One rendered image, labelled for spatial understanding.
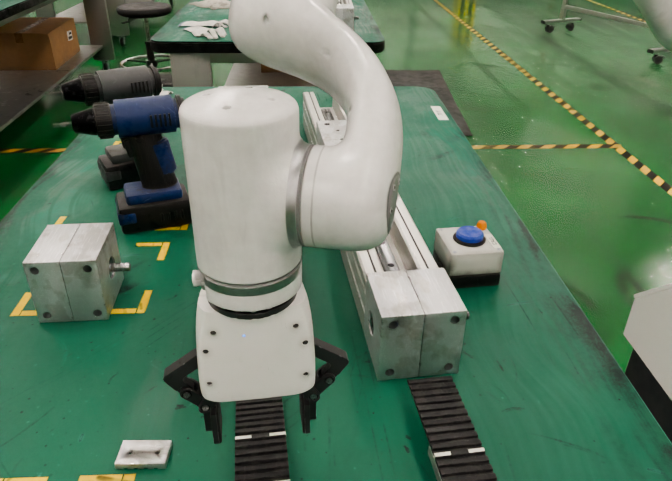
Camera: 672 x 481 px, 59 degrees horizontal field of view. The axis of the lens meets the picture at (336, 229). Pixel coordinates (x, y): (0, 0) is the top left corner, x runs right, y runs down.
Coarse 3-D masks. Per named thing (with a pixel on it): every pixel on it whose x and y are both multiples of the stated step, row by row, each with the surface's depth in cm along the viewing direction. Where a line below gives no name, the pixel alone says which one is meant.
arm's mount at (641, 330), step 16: (656, 288) 71; (640, 304) 75; (656, 304) 71; (640, 320) 75; (656, 320) 71; (640, 336) 75; (656, 336) 71; (640, 352) 75; (656, 352) 71; (656, 368) 72
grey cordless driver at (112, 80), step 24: (96, 72) 107; (120, 72) 108; (144, 72) 109; (48, 96) 104; (72, 96) 105; (96, 96) 106; (120, 96) 108; (144, 96) 111; (120, 144) 117; (120, 168) 113
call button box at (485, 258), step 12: (444, 228) 91; (456, 228) 91; (444, 240) 88; (456, 240) 87; (492, 240) 88; (444, 252) 88; (456, 252) 85; (468, 252) 85; (480, 252) 85; (492, 252) 85; (444, 264) 88; (456, 264) 85; (468, 264) 86; (480, 264) 86; (492, 264) 86; (456, 276) 87; (468, 276) 87; (480, 276) 87; (492, 276) 87
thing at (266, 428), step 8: (240, 424) 61; (248, 424) 61; (256, 424) 61; (264, 424) 61; (272, 424) 61; (280, 424) 61; (240, 432) 60; (248, 432) 60; (256, 432) 60; (264, 432) 60; (272, 432) 60
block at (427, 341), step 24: (384, 288) 71; (408, 288) 71; (432, 288) 71; (384, 312) 67; (408, 312) 67; (432, 312) 67; (456, 312) 67; (384, 336) 68; (408, 336) 68; (432, 336) 69; (456, 336) 69; (384, 360) 69; (408, 360) 70; (432, 360) 70; (456, 360) 71
